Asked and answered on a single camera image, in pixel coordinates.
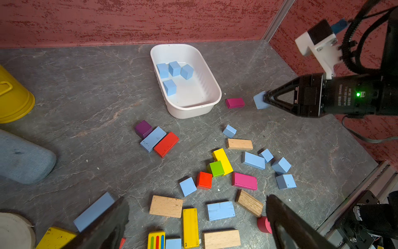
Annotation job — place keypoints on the blue cube right cluster b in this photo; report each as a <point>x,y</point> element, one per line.
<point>259,101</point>

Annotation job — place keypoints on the small blue block bottom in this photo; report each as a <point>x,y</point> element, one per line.
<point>175,243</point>

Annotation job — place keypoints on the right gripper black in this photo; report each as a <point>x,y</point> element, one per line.
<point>355,96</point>

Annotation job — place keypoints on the blue cube right cluster a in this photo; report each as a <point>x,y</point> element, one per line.
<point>267,155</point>

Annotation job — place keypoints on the long blue block left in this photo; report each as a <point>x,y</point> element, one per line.
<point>94,211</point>

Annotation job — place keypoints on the yellow block under arm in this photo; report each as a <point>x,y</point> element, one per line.
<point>55,238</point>

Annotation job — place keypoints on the red block left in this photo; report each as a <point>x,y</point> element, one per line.
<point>122,243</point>

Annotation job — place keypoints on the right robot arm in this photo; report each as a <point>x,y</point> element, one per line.
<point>351,60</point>

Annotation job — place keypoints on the tape roll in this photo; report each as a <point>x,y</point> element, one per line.
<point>16,232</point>

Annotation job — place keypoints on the tan block left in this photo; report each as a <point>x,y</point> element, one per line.
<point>165,206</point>

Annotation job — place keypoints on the magenta block top right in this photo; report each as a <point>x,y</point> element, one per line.
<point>235,103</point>

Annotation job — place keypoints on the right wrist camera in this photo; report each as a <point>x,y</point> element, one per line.
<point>321,42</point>

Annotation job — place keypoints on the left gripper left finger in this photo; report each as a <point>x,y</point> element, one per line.
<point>107,231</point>

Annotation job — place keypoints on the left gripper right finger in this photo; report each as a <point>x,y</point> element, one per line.
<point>289,230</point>

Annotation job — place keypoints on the tan long block bottom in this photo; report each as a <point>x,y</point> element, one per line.
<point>221,239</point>

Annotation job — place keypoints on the red cylinder block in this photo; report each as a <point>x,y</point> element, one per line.
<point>264,225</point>

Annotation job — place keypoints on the blue cube top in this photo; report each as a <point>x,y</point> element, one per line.
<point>174,68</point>

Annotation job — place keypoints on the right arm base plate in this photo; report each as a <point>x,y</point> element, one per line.
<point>367,221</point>

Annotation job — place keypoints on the yellow upright block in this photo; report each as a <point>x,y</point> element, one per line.
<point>220,155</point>

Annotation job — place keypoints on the red long block upper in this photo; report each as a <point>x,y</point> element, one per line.
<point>166,144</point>

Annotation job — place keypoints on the aluminium front rail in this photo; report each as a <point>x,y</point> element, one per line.
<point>382,181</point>

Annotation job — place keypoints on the white plastic tub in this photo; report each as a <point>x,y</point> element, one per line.
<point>194,97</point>

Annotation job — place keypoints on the grey glasses case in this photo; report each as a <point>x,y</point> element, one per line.
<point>23,161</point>

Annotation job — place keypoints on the magenta block centre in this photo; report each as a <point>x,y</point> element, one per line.
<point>244,181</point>

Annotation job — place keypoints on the blue notched block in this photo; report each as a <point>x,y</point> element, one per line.
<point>220,210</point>

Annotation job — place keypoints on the blue cube right lowest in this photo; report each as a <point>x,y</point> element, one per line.
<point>285,181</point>

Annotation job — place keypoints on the dark wood block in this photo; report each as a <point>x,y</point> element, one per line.
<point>249,203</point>

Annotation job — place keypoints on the magenta block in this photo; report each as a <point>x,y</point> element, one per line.
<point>244,181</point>
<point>235,103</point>

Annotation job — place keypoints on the long blue block upper-left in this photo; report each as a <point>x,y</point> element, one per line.
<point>153,139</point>

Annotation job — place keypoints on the blue cube right cluster c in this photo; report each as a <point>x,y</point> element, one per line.
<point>281,166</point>

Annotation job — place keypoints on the small blue cube centre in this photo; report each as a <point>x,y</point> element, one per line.
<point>229,131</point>

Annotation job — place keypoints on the yellow long block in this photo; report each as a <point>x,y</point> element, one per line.
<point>190,229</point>

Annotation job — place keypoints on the striped yellow block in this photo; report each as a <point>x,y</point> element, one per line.
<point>156,240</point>

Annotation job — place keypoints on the blue cube by red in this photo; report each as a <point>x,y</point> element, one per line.
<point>188,186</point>

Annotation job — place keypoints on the tan block right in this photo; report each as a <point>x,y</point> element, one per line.
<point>238,144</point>

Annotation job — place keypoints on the green cube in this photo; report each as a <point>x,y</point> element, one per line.
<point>216,169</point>

